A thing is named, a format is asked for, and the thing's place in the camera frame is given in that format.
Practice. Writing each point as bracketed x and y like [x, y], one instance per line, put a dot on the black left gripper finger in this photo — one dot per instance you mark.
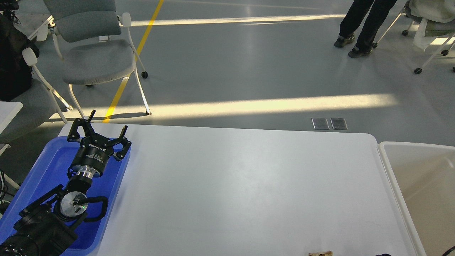
[89, 132]
[126, 144]

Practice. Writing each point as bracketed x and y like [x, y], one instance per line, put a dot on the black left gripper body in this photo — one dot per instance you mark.
[93, 153]

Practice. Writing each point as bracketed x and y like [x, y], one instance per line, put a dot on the brown paper scrap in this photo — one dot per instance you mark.
[321, 253]

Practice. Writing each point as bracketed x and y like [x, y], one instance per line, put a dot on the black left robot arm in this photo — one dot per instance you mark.
[64, 204]

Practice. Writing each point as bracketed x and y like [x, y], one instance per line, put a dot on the blue plastic tray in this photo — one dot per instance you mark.
[50, 170]

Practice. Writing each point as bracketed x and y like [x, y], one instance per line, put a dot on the grey chair at left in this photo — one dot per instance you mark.
[39, 103]

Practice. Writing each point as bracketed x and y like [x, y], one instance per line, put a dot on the white side table corner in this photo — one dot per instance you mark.
[8, 110]

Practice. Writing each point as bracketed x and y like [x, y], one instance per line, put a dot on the black bag at left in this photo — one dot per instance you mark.
[15, 73]

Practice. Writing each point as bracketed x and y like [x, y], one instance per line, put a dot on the left metal floor plate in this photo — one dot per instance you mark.
[320, 124]

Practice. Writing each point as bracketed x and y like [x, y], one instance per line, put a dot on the metal floor plate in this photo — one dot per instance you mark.
[320, 124]
[339, 123]

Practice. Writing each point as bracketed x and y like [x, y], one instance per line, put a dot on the right metal floor plate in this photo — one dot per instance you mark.
[339, 123]

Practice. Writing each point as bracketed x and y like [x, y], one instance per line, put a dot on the standing person dark clothes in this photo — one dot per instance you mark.
[361, 24]

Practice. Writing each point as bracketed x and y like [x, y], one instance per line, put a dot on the white plastic bin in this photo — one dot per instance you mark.
[422, 180]

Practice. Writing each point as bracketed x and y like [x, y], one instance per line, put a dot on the white chair with cloth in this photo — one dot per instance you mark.
[431, 19]

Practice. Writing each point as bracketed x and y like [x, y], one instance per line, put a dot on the grey chair white frame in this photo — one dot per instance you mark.
[98, 62]

